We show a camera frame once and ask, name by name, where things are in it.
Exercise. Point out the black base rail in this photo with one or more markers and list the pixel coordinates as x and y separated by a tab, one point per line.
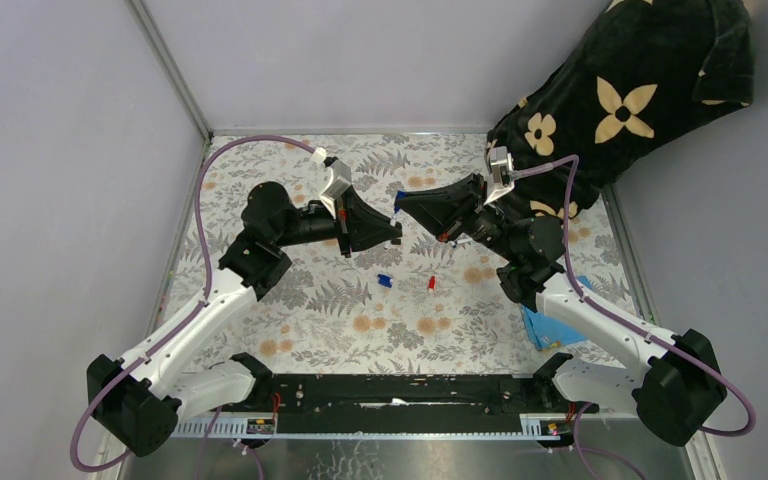
405	404

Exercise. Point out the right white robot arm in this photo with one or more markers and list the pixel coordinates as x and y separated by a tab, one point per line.
663	378

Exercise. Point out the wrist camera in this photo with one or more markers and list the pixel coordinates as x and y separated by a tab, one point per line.
500	167
337	179

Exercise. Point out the black floral blanket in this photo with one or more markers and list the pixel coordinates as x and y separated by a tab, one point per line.
644	74

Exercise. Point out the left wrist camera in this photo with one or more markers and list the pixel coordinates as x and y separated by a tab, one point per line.
337	179

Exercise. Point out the blue folded cloth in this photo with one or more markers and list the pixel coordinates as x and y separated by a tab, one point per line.
547	333

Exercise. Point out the floral patterned table mat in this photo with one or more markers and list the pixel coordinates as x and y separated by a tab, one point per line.
328	314

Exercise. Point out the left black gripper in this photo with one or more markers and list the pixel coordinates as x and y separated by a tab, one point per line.
359	226

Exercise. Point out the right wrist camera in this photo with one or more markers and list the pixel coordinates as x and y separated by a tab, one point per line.
500	167

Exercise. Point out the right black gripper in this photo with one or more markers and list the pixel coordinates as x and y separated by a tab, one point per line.
450	210

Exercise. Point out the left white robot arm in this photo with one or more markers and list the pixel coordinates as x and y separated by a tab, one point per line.
144	394

